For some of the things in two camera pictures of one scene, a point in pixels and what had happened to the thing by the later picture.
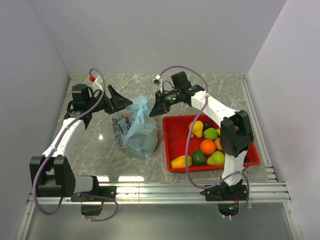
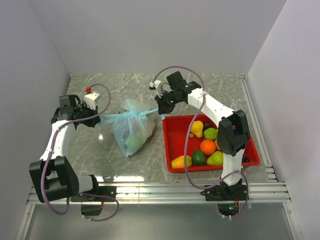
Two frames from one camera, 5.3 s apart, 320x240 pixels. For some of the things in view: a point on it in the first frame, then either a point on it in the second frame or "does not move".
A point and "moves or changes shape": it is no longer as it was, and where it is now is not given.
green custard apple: [210, 133] does not move
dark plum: [207, 124] does not move
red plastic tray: [174, 128] does not move
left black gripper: [116, 102] → [91, 122]
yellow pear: [197, 128] does not move
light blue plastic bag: [134, 128] moves or changes shape
